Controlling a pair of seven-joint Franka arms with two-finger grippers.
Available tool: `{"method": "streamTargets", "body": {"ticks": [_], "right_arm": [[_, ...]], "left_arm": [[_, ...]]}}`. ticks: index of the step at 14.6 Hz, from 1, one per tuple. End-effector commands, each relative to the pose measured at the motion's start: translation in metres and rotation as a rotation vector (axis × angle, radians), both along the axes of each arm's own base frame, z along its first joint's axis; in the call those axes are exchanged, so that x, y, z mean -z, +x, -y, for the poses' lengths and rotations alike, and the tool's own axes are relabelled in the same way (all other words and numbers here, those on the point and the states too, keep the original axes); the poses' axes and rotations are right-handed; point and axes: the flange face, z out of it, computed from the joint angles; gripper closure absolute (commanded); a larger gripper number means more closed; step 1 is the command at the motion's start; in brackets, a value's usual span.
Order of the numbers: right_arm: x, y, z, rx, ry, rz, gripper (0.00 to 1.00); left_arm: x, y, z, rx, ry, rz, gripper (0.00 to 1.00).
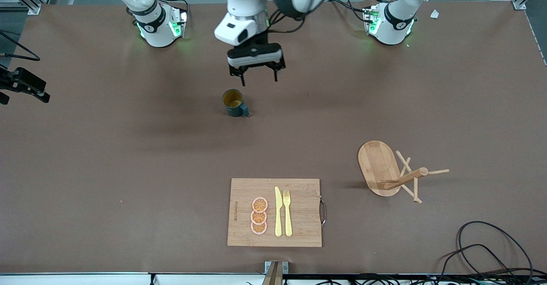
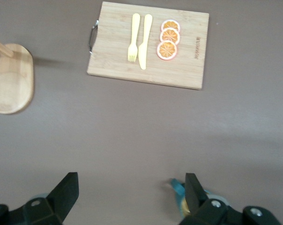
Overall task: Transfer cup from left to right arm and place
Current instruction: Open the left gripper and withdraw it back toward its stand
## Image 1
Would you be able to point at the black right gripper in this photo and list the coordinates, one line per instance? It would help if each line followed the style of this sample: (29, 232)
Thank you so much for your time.
(18, 81)

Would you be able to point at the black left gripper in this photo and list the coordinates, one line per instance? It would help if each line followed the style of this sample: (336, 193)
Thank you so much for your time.
(261, 41)

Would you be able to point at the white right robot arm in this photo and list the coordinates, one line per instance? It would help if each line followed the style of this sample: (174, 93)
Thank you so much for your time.
(156, 28)

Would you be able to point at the brown table cover sheet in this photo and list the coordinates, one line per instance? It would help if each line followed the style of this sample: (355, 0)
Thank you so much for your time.
(171, 148)

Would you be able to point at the dried orange slice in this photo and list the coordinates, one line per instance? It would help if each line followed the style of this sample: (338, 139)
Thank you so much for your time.
(258, 218)
(260, 204)
(258, 229)

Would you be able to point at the yellow plastic knife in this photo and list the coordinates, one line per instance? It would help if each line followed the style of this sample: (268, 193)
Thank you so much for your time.
(278, 216)

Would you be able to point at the bamboo cutting board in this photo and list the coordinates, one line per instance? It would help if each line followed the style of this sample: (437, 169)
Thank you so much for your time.
(299, 216)

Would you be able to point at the wooden mug tree stand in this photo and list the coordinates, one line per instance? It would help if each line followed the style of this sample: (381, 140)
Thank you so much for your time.
(376, 167)

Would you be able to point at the yellow plastic fork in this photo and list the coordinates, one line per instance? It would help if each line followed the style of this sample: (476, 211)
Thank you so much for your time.
(288, 221)

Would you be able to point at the white paper scrap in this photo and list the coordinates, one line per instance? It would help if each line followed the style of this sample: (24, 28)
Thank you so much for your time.
(434, 14)

